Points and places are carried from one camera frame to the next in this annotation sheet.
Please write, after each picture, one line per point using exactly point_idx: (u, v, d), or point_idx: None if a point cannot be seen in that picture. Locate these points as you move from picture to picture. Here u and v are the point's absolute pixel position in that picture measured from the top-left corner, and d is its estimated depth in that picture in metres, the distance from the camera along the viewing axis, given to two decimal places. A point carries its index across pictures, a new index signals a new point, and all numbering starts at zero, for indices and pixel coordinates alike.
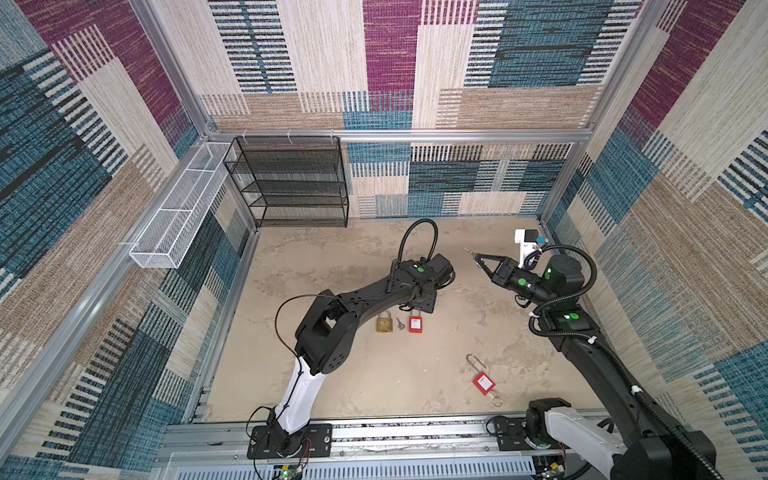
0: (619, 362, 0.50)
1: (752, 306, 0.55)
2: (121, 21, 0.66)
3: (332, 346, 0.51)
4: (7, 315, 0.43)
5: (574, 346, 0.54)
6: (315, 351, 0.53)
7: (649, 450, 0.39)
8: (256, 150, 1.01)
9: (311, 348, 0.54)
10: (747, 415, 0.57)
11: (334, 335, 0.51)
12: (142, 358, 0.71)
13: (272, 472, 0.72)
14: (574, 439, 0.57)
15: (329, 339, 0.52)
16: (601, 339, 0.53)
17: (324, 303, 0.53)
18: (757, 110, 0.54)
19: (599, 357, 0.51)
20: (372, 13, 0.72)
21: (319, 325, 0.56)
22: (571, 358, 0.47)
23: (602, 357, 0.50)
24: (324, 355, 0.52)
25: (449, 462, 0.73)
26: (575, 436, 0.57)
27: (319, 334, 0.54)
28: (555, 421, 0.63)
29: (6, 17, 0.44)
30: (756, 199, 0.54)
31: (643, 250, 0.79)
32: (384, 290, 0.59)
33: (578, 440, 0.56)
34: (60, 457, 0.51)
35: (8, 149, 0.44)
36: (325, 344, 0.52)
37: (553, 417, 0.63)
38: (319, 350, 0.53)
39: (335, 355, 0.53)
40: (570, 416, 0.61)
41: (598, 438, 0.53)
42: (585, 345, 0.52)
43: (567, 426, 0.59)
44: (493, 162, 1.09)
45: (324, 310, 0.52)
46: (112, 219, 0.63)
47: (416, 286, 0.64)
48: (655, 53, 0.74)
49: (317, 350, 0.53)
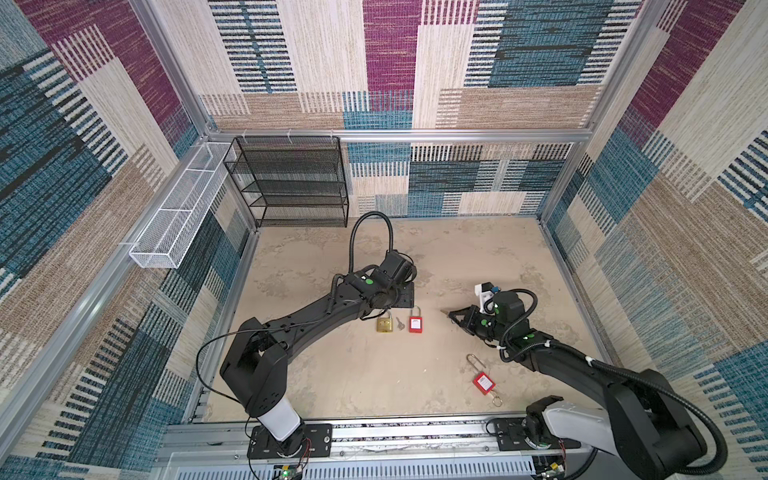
0: (575, 350, 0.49)
1: (752, 306, 0.55)
2: (121, 21, 0.66)
3: (260, 385, 0.43)
4: (8, 316, 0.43)
5: (539, 355, 0.61)
6: (242, 391, 0.45)
7: (617, 396, 0.44)
8: (255, 150, 1.01)
9: (239, 387, 0.45)
10: (747, 415, 0.57)
11: (260, 373, 0.43)
12: (142, 358, 0.71)
13: (272, 472, 0.72)
14: (575, 426, 0.57)
15: (256, 377, 0.43)
16: (553, 340, 0.62)
17: (250, 334, 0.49)
18: (757, 110, 0.54)
19: (559, 353, 0.58)
20: (372, 13, 0.72)
21: (245, 359, 0.48)
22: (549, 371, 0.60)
23: (560, 352, 0.58)
24: (253, 396, 0.43)
25: (449, 462, 0.73)
26: (575, 424, 0.57)
27: (245, 369, 0.46)
28: (553, 417, 0.63)
29: (6, 17, 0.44)
30: (756, 199, 0.54)
31: (643, 250, 0.79)
32: (323, 311, 0.51)
33: (578, 427, 0.57)
34: (60, 457, 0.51)
35: (8, 149, 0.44)
36: (251, 382, 0.44)
37: (550, 414, 0.63)
38: (247, 390, 0.45)
39: (265, 394, 0.45)
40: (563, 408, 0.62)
41: (596, 418, 0.53)
42: (545, 350, 0.60)
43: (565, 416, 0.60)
44: (493, 162, 1.09)
45: (249, 342, 0.49)
46: (112, 219, 0.63)
47: (364, 300, 0.56)
48: (655, 53, 0.74)
49: (244, 389, 0.45)
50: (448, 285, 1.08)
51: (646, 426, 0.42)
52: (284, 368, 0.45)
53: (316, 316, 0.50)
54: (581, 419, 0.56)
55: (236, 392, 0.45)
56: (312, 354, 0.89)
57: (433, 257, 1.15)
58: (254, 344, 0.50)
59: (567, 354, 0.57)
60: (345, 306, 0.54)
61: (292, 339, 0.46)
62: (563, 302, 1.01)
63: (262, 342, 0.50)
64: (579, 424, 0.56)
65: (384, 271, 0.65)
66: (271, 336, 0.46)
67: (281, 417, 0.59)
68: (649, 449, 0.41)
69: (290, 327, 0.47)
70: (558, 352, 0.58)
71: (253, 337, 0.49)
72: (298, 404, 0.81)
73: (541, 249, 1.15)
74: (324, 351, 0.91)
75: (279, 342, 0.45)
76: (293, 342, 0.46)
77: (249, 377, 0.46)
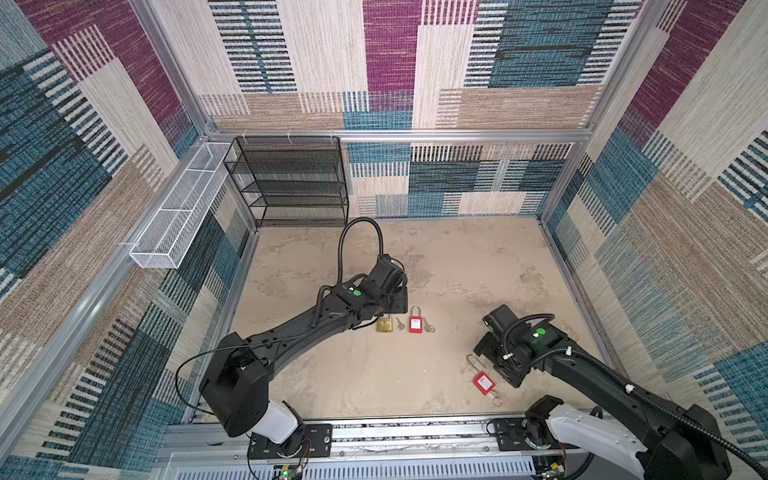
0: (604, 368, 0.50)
1: (752, 306, 0.55)
2: (121, 21, 0.66)
3: (239, 402, 0.41)
4: (8, 316, 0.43)
5: (558, 364, 0.54)
6: (220, 408, 0.43)
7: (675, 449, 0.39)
8: (255, 150, 1.01)
9: (219, 404, 0.44)
10: (748, 416, 0.57)
11: (239, 390, 0.41)
12: (142, 358, 0.71)
13: (272, 472, 0.72)
14: (583, 440, 0.58)
15: (235, 395, 0.42)
16: (573, 347, 0.54)
17: (231, 349, 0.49)
18: (757, 110, 0.54)
19: (582, 366, 0.51)
20: (372, 13, 0.72)
21: (225, 375, 0.46)
22: (563, 376, 0.54)
23: (585, 365, 0.51)
24: (231, 414, 0.42)
25: (449, 461, 0.73)
26: (588, 439, 0.56)
27: (226, 385, 0.45)
28: (562, 426, 0.61)
29: (6, 17, 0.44)
30: (756, 199, 0.54)
31: (643, 251, 0.79)
32: (309, 325, 0.50)
33: (591, 444, 0.56)
34: (60, 457, 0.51)
35: (8, 150, 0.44)
36: (230, 400, 0.42)
37: (557, 423, 0.62)
38: (225, 408, 0.43)
39: (246, 411, 0.43)
40: (567, 414, 0.62)
41: (612, 437, 0.53)
42: (567, 359, 0.53)
43: (576, 429, 0.58)
44: (493, 162, 1.09)
45: (230, 357, 0.47)
46: (112, 219, 0.63)
47: (350, 313, 0.55)
48: (656, 53, 0.74)
49: (221, 407, 0.43)
50: (448, 285, 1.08)
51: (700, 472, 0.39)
52: (266, 384, 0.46)
53: (302, 330, 0.49)
54: (602, 441, 0.53)
55: (214, 409, 0.44)
56: (312, 355, 0.89)
57: (433, 257, 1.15)
58: (235, 360, 0.48)
59: (590, 367, 0.51)
60: (331, 319, 0.53)
61: (274, 355, 0.44)
62: (563, 302, 1.01)
63: (243, 358, 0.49)
64: (597, 443, 0.55)
65: (373, 281, 0.63)
66: (252, 351, 0.44)
67: (272, 425, 0.58)
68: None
69: (272, 342, 0.46)
70: (583, 367, 0.51)
71: (234, 352, 0.47)
72: (298, 404, 0.81)
73: (542, 249, 1.14)
74: (325, 352, 0.91)
75: (260, 358, 0.43)
76: (274, 357, 0.44)
77: (229, 394, 0.42)
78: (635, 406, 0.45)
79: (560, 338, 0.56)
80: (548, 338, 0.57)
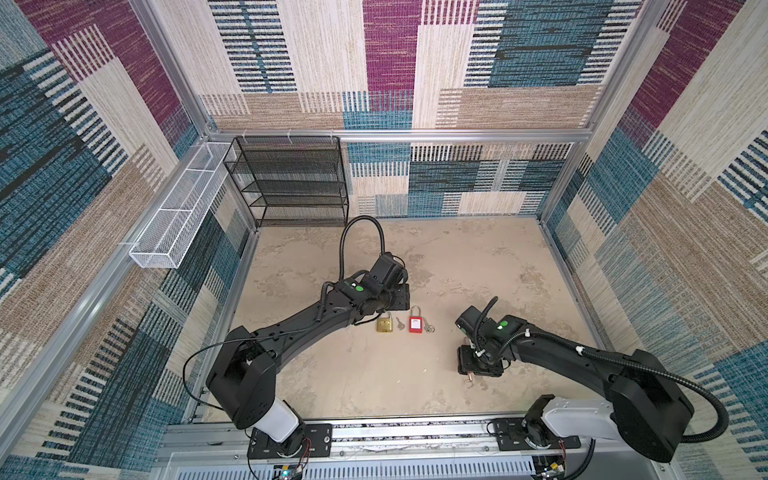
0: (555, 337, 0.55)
1: (752, 306, 0.55)
2: (121, 21, 0.66)
3: (246, 395, 0.42)
4: (8, 315, 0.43)
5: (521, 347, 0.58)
6: (229, 401, 0.44)
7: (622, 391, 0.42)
8: (255, 150, 1.01)
9: (226, 398, 0.44)
10: (748, 415, 0.57)
11: (247, 382, 0.42)
12: (142, 358, 0.71)
13: (271, 472, 0.71)
14: (574, 425, 0.58)
15: (243, 387, 0.42)
16: (531, 328, 0.59)
17: (238, 343, 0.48)
18: (757, 110, 0.54)
19: (541, 343, 0.55)
20: (372, 13, 0.72)
21: (232, 369, 0.47)
22: (528, 357, 0.58)
23: (543, 341, 0.55)
24: (239, 407, 0.43)
25: (449, 461, 0.73)
26: (576, 420, 0.57)
27: (233, 378, 0.46)
28: (553, 417, 0.62)
29: (6, 17, 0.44)
30: (756, 199, 0.54)
31: (643, 250, 0.79)
32: (313, 321, 0.51)
33: (579, 423, 0.57)
34: (60, 457, 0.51)
35: (8, 149, 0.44)
36: (238, 393, 0.43)
37: (550, 416, 0.63)
38: (234, 401, 0.44)
39: (253, 404, 0.44)
40: (556, 406, 0.63)
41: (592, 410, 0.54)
42: (527, 340, 0.57)
43: (563, 413, 0.60)
44: (493, 162, 1.09)
45: (237, 351, 0.48)
46: (112, 219, 0.63)
47: (353, 308, 0.56)
48: (655, 53, 0.74)
49: (230, 399, 0.44)
50: (448, 285, 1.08)
51: (653, 411, 0.42)
52: (272, 376, 0.44)
53: (306, 324, 0.50)
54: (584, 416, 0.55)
55: (222, 402, 0.44)
56: (312, 354, 0.89)
57: (433, 256, 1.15)
58: (241, 353, 0.49)
59: (547, 343, 0.55)
60: (335, 314, 0.54)
61: (281, 347, 0.45)
62: (563, 302, 1.01)
63: (250, 350, 0.48)
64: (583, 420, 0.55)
65: (374, 276, 0.64)
66: (259, 345, 0.45)
67: (274, 424, 0.59)
68: (661, 433, 0.41)
69: (278, 335, 0.47)
70: (541, 343, 0.55)
71: (240, 346, 0.48)
72: (298, 404, 0.81)
73: (542, 249, 1.14)
74: (324, 352, 0.91)
75: (267, 351, 0.44)
76: (281, 349, 0.45)
77: (236, 387, 0.45)
78: (588, 364, 0.48)
79: (521, 324, 0.61)
80: (511, 326, 0.62)
